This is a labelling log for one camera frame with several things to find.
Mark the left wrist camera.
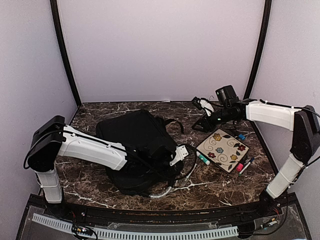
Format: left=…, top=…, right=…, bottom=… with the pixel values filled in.
left=169, top=144, right=194, bottom=167

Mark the white glue stick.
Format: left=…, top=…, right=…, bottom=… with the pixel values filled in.
left=196, top=151, right=210, bottom=165

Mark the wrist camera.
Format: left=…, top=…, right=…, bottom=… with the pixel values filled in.
left=169, top=144, right=194, bottom=167
left=191, top=96, right=215, bottom=116

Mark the green capped marker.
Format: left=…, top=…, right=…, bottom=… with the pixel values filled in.
left=238, top=168, right=245, bottom=176

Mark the blue capped black marker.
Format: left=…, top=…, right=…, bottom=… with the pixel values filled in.
left=229, top=128, right=246, bottom=141

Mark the black student backpack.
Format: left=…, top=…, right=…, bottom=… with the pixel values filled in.
left=95, top=109, right=178, bottom=196

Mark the clear syringe pen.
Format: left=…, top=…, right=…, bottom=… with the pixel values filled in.
left=180, top=175, right=190, bottom=187

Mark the pink highlighter marker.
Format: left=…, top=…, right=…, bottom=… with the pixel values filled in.
left=236, top=162, right=245, bottom=173

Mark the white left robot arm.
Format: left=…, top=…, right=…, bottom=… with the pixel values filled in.
left=23, top=111, right=188, bottom=218

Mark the black right frame post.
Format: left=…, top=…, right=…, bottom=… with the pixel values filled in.
left=243, top=0, right=272, bottom=99

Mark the grey slotted cable duct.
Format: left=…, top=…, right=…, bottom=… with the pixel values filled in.
left=31, top=213, right=239, bottom=240

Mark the black frame post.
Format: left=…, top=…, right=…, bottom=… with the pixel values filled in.
left=243, top=0, right=272, bottom=99
left=49, top=0, right=82, bottom=108

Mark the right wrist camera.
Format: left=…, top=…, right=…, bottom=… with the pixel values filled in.
left=191, top=96, right=215, bottom=116

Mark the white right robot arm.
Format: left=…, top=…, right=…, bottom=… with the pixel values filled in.
left=191, top=97, right=320, bottom=217

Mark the black left frame post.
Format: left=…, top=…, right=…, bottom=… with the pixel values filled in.
left=49, top=0, right=82, bottom=108

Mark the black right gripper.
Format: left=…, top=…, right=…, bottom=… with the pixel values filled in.
left=191, top=105, right=236, bottom=133

